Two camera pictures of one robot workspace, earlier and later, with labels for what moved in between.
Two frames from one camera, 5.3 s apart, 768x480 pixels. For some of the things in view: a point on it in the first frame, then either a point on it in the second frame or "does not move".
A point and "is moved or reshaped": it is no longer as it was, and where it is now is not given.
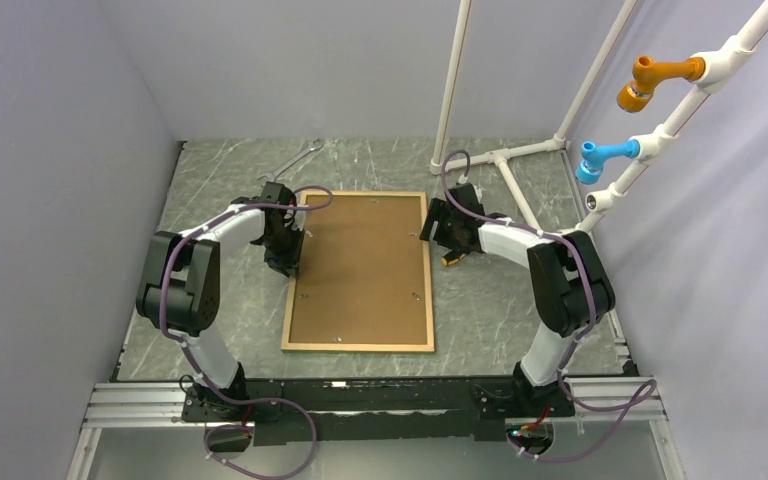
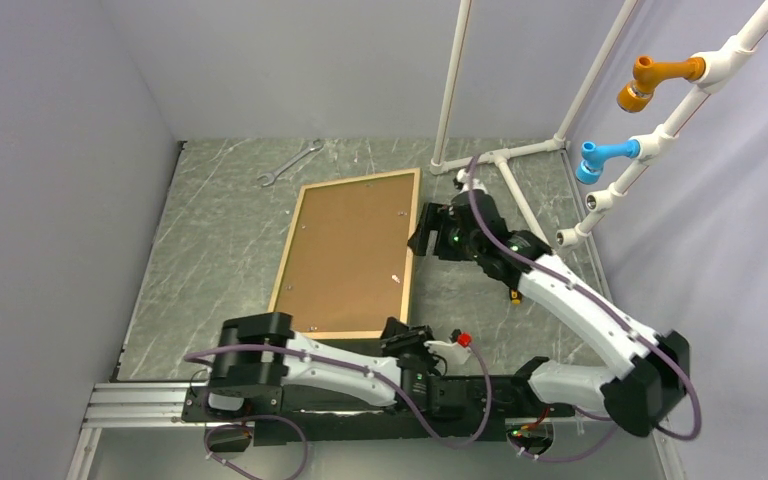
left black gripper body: [288, 236] to [411, 344]
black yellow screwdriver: [452, 257] is moved or reshaped
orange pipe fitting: [646, 72] does not move
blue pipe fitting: [590, 167] does not move
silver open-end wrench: [271, 176] does not move
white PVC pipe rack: [717, 69] does not move
